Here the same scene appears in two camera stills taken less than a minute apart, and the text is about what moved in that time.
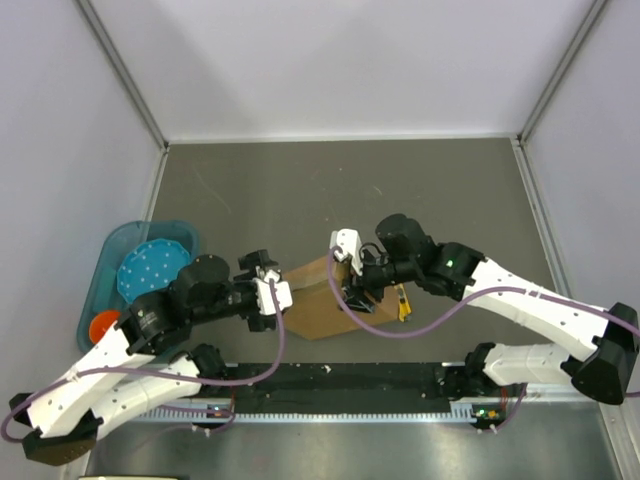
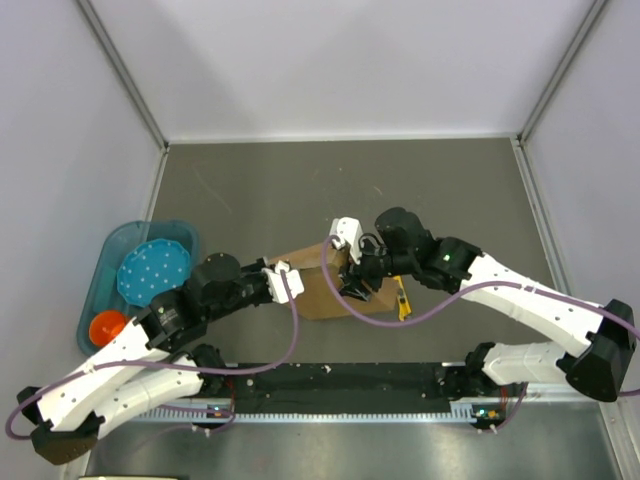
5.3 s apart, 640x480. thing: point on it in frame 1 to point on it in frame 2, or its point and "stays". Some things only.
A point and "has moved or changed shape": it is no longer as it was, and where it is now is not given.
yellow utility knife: x=404 y=307 stays
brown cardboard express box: x=315 y=308 has moved or changed shape
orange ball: x=101 y=323 stays
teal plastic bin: x=104 y=294 stays
